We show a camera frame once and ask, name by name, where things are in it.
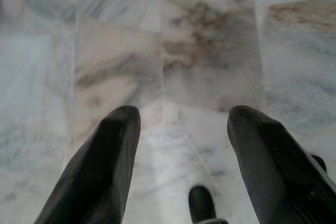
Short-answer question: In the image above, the black robot right foot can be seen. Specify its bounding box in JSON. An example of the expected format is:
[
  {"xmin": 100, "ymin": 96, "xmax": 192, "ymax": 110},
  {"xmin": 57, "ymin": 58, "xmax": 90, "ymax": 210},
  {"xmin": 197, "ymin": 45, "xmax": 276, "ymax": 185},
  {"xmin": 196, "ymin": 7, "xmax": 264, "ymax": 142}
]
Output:
[{"xmin": 311, "ymin": 154, "xmax": 328, "ymax": 176}]

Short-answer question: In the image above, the black robot foot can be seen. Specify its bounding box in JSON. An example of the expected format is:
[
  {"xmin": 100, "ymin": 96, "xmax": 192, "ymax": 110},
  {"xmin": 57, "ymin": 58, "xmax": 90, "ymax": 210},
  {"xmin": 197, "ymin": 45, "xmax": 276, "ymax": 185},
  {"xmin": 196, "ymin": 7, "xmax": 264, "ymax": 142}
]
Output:
[
  {"xmin": 311, "ymin": 154, "xmax": 328, "ymax": 176},
  {"xmin": 188, "ymin": 185, "xmax": 218, "ymax": 224}
]

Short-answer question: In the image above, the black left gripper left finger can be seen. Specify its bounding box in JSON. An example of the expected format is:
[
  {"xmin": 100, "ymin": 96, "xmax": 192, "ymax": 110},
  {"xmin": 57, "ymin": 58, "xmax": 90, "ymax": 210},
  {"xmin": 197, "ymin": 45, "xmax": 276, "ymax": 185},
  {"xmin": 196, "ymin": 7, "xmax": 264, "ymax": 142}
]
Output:
[{"xmin": 34, "ymin": 105, "xmax": 141, "ymax": 224}]

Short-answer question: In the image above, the black robot left foot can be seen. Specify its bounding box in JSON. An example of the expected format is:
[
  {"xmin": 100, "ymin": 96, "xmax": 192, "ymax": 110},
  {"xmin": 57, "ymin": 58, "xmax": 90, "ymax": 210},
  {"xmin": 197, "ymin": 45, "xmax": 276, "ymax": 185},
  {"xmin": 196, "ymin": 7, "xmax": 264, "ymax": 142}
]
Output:
[{"xmin": 188, "ymin": 185, "xmax": 218, "ymax": 224}]

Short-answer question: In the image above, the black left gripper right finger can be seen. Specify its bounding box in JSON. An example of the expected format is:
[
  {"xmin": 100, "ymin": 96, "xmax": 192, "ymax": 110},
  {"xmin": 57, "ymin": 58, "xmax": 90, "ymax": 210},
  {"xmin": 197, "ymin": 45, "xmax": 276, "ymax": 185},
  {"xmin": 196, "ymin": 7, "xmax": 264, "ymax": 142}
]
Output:
[{"xmin": 227, "ymin": 105, "xmax": 336, "ymax": 224}]

